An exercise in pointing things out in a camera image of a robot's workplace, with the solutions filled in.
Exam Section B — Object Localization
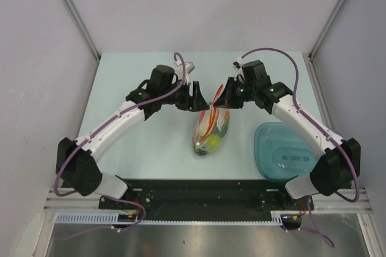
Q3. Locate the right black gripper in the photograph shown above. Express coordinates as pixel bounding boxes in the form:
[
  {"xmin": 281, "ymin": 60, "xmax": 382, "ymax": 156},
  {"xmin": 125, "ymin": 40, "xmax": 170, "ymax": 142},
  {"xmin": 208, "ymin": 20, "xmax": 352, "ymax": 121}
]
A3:
[{"xmin": 214, "ymin": 77, "xmax": 256, "ymax": 110}]

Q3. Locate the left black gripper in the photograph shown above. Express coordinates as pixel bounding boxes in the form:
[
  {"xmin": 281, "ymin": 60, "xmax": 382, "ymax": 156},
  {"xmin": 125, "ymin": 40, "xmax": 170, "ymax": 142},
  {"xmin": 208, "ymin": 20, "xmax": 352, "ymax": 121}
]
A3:
[{"xmin": 160, "ymin": 80, "xmax": 209, "ymax": 112}]

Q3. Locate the clear orange zip top bag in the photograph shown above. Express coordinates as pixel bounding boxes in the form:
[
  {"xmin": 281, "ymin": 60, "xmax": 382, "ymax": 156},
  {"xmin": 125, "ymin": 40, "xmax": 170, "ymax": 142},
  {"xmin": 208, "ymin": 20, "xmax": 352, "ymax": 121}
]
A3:
[{"xmin": 192, "ymin": 84, "xmax": 224, "ymax": 156}]

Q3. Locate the green fake pear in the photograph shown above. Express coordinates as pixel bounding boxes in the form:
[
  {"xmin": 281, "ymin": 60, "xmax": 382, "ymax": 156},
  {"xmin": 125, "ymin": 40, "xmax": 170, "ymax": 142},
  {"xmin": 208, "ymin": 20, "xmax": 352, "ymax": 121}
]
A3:
[{"xmin": 204, "ymin": 133, "xmax": 222, "ymax": 153}]

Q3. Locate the white fake daikon radish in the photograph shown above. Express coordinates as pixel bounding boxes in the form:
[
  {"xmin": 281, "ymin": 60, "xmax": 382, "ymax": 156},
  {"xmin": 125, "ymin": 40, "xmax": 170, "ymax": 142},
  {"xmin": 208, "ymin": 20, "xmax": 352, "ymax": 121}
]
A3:
[{"xmin": 197, "ymin": 110, "xmax": 214, "ymax": 137}]

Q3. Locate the orange green fake mango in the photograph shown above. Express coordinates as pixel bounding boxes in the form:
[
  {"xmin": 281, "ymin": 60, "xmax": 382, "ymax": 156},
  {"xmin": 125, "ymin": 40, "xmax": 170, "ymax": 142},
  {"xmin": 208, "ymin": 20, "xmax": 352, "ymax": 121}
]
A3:
[{"xmin": 216, "ymin": 109, "xmax": 230, "ymax": 138}]

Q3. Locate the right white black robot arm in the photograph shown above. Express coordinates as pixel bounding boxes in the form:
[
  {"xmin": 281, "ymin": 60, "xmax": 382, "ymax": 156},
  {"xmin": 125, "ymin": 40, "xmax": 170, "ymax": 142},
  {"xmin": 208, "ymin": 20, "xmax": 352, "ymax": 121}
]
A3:
[{"xmin": 214, "ymin": 60, "xmax": 361, "ymax": 209}]

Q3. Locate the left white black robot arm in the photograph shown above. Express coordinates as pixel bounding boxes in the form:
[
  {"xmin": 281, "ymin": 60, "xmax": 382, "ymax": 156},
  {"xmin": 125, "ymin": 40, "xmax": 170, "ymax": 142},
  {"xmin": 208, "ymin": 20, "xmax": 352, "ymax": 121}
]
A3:
[{"xmin": 54, "ymin": 62, "xmax": 209, "ymax": 209}]

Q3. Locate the teal plastic container lid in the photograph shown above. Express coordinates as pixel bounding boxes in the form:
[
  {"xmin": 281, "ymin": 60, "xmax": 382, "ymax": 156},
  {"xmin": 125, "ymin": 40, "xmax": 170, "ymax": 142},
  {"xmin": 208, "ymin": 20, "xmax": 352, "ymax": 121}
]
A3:
[{"xmin": 254, "ymin": 122, "xmax": 317, "ymax": 183}]

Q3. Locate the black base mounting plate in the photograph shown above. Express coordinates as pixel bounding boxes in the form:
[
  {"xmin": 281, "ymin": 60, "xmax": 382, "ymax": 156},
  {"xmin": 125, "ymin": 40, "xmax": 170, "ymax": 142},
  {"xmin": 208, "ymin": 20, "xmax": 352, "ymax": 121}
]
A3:
[{"xmin": 98, "ymin": 179, "xmax": 307, "ymax": 222}]

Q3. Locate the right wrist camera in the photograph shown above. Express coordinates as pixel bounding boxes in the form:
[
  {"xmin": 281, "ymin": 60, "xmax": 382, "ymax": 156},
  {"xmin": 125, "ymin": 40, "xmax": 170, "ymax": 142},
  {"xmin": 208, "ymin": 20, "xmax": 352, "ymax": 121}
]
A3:
[{"xmin": 233, "ymin": 61, "xmax": 242, "ymax": 70}]

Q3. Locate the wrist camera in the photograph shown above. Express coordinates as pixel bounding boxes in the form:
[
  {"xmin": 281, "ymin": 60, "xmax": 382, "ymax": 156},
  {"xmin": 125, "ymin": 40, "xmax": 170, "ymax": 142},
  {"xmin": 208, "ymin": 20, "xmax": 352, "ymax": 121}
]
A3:
[
  {"xmin": 233, "ymin": 61, "xmax": 242, "ymax": 70},
  {"xmin": 185, "ymin": 62, "xmax": 195, "ymax": 74}
]

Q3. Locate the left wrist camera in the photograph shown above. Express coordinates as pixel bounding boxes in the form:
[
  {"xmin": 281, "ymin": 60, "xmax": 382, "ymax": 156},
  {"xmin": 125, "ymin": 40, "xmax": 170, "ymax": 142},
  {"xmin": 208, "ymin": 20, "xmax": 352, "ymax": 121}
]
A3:
[{"xmin": 185, "ymin": 62, "xmax": 195, "ymax": 74}]

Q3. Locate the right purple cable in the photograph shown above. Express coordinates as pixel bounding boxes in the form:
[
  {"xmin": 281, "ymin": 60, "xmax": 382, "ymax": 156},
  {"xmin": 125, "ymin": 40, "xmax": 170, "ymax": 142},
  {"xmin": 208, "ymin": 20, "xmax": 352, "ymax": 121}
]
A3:
[{"xmin": 239, "ymin": 46, "xmax": 361, "ymax": 249}]

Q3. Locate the white slotted cable duct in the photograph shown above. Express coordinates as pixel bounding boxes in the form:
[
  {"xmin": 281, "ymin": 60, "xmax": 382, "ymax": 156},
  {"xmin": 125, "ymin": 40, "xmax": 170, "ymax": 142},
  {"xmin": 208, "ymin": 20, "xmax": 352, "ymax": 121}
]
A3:
[{"xmin": 56, "ymin": 210, "xmax": 284, "ymax": 225}]

